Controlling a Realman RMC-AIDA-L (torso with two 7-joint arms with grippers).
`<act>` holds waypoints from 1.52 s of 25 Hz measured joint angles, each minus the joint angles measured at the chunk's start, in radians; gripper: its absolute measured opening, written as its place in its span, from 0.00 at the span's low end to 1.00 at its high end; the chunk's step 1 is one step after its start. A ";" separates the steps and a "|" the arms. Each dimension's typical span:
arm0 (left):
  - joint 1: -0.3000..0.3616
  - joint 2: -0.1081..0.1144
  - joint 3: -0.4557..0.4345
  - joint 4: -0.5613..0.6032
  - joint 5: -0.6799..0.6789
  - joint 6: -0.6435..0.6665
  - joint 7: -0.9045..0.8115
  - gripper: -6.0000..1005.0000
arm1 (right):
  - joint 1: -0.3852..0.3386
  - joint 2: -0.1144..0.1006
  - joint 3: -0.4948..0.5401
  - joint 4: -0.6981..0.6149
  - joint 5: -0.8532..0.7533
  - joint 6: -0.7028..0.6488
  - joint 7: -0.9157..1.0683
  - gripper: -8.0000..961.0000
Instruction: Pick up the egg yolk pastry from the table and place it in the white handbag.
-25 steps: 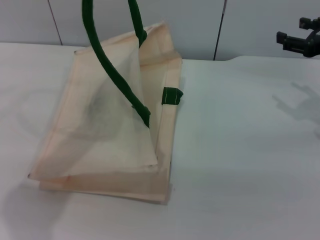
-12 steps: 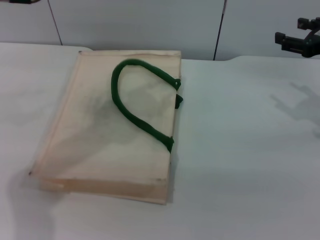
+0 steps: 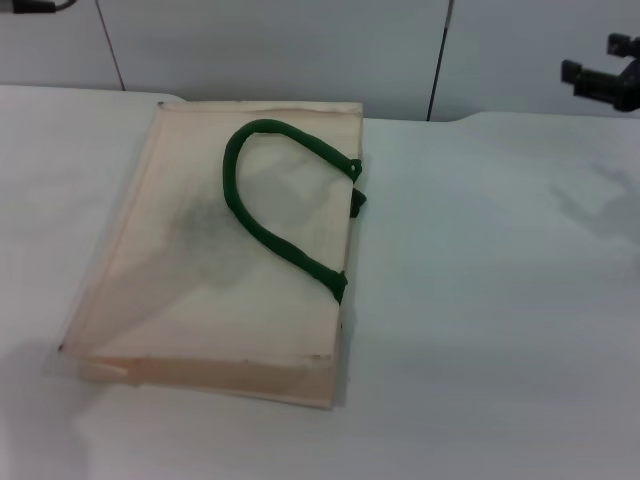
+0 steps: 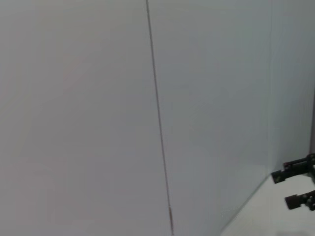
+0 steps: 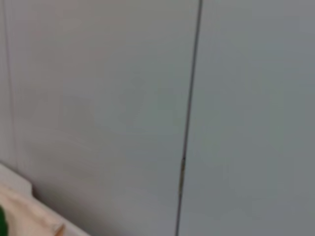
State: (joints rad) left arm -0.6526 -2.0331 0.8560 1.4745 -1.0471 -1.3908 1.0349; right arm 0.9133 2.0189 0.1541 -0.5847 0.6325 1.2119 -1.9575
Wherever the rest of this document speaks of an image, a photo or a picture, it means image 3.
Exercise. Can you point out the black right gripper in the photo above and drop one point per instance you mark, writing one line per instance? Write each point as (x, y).
(631, 90)

